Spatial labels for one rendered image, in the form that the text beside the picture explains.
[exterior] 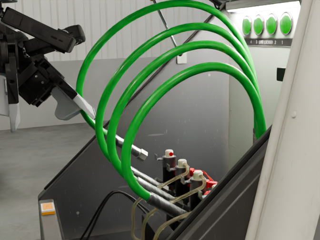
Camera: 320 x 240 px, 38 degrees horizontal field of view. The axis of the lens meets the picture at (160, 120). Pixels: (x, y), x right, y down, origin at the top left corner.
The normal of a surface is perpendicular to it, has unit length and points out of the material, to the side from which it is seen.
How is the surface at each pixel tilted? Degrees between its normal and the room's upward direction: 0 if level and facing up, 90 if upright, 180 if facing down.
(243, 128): 90
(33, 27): 90
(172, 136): 90
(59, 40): 90
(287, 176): 76
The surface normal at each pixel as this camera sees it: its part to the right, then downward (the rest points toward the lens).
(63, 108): 0.02, -0.07
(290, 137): -0.93, -0.16
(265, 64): -0.96, 0.07
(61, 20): 0.38, 0.16
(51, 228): -0.02, -0.98
